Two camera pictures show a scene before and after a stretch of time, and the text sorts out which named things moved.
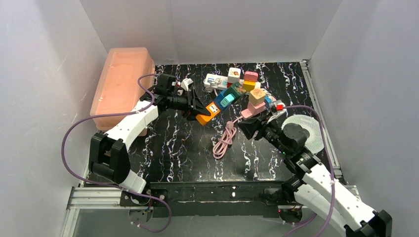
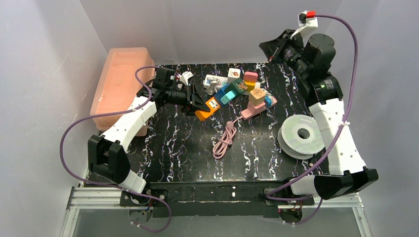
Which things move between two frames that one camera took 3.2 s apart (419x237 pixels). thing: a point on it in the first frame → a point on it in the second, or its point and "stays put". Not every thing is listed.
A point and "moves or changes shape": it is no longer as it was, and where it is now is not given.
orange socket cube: x=203 y=119 moves or changes shape
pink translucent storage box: x=118 y=91 stays put
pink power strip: x=252 y=109 stays put
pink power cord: x=225 y=140 stays put
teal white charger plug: x=227 y=99 stays put
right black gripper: x=259 y=128 → x=279 y=47
